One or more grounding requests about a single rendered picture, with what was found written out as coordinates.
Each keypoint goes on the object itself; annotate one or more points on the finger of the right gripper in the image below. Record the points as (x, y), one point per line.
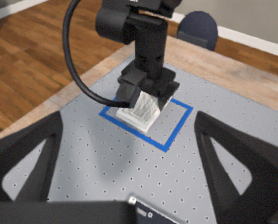
(119, 79)
(161, 103)

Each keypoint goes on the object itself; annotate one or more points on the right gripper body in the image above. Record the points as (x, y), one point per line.
(150, 76)

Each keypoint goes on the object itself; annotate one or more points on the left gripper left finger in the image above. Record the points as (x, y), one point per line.
(16, 146)

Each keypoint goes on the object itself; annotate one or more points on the blue tape outline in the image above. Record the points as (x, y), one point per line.
(145, 138)

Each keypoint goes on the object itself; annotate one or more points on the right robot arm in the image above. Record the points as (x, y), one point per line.
(118, 20)

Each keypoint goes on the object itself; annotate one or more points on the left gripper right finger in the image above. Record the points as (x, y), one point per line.
(258, 204)

